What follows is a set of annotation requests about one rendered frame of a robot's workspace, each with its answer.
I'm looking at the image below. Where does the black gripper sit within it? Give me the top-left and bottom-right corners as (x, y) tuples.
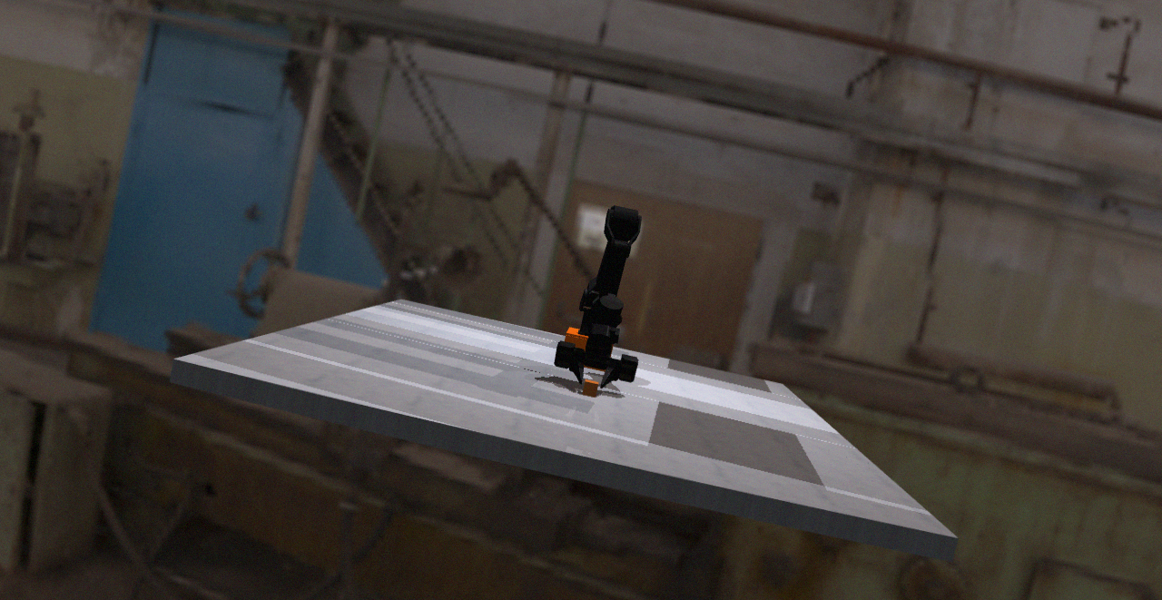
(554, 340), (638, 390)

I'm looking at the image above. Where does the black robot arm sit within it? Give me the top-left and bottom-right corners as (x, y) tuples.
(578, 205), (641, 355)

